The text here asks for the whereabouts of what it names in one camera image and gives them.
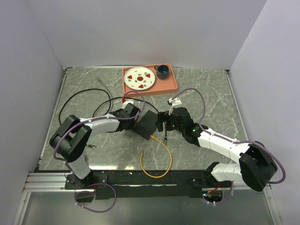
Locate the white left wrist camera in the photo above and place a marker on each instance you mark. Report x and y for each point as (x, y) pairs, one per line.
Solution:
(126, 101)

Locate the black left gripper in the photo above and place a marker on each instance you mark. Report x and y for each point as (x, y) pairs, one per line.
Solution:
(132, 125)

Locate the black network switch box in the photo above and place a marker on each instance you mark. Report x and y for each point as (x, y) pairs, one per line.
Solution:
(147, 125)

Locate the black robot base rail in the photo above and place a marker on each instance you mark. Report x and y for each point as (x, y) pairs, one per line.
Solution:
(135, 183)

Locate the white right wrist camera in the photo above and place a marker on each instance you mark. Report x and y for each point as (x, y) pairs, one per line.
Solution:
(174, 103)

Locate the dark blue mug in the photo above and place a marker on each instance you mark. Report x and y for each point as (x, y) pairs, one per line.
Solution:
(162, 71)

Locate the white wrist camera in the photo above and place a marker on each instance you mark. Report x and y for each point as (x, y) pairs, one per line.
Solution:
(126, 101)
(174, 103)

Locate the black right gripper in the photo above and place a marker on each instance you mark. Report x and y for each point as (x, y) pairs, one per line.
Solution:
(162, 116)

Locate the salmon pink tray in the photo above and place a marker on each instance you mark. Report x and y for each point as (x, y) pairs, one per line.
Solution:
(166, 86)

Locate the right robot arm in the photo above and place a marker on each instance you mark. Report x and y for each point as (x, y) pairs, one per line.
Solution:
(251, 163)

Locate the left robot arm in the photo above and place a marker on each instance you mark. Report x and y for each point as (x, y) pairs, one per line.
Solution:
(70, 139)

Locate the white watermelon pattern plate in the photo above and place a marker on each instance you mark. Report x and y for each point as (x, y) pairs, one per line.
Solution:
(139, 78)

